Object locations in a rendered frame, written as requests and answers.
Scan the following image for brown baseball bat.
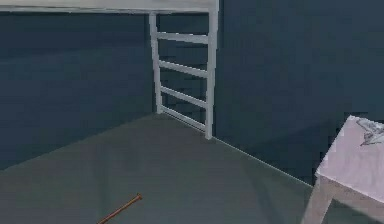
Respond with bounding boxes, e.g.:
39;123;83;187
96;193;143;224

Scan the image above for grey crumpled cloth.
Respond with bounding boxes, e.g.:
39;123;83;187
355;118;384;147

